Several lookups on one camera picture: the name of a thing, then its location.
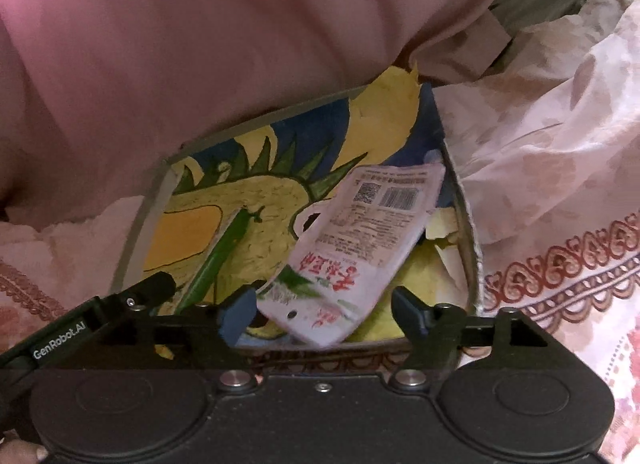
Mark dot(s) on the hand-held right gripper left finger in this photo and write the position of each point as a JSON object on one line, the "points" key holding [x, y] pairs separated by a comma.
{"points": [[235, 318]]}

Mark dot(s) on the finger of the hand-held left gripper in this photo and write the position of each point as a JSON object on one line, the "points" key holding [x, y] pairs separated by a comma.
{"points": [[152, 291]]}

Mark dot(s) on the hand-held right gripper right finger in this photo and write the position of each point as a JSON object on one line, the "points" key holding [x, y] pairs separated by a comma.
{"points": [[409, 315]]}

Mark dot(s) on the cartoon painted shallow box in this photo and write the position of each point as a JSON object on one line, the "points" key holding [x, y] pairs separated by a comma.
{"points": [[210, 224]]}

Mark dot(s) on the white red green snack packet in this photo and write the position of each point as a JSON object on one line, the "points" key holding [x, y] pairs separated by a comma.
{"points": [[350, 244]]}

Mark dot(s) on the person's left hand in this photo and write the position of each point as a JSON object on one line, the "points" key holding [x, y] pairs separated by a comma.
{"points": [[20, 453]]}

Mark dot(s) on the floral printed blanket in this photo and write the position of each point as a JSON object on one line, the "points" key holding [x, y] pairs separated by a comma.
{"points": [[550, 168]]}

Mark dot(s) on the plain pink pillow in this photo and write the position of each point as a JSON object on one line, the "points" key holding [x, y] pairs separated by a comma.
{"points": [[200, 43]]}

